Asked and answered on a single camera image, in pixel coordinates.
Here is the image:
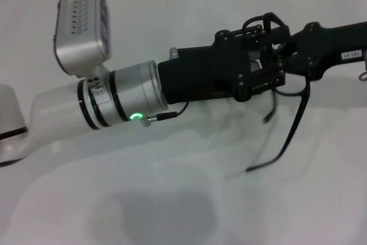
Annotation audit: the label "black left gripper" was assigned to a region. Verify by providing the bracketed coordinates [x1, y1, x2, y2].
[157, 23, 286, 105]

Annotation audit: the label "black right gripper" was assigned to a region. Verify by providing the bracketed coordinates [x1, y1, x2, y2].
[268, 21, 367, 81]

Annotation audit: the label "black glasses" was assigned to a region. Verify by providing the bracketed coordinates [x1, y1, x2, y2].
[242, 12, 313, 173]

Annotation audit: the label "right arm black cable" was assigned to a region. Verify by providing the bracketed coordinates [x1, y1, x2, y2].
[358, 52, 367, 83]

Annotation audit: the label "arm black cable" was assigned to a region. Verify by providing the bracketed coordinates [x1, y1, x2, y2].
[139, 100, 190, 127]
[358, 52, 367, 83]

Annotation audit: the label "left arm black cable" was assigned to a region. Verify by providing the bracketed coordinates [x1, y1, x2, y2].
[139, 100, 190, 127]

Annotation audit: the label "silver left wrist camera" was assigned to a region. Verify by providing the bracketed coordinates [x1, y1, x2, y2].
[53, 0, 112, 78]

